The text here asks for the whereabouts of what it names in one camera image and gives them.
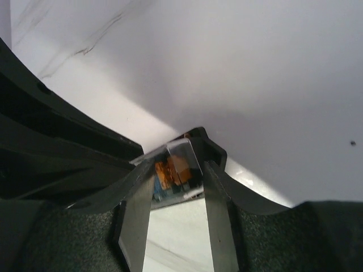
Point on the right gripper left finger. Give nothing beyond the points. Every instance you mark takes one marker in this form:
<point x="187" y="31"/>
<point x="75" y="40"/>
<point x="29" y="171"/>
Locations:
<point x="104" y="232"/>

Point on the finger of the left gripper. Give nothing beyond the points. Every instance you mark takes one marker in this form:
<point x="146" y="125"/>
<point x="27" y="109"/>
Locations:
<point x="50" y="149"/>

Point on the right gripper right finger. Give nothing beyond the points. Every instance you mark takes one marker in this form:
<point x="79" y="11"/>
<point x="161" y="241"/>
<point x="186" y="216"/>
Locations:
<point x="251" y="233"/>

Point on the orange blade fuse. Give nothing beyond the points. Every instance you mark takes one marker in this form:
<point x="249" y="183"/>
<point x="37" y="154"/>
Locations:
<point x="164" y="174"/>
<point x="180" y="169"/>

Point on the black fuse box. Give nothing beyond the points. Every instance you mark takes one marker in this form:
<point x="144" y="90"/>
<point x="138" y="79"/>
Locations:
<point x="206" y="150"/>

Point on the clear plastic fuse box cover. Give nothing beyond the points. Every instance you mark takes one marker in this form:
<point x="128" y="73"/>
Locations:
<point x="193" y="188"/>

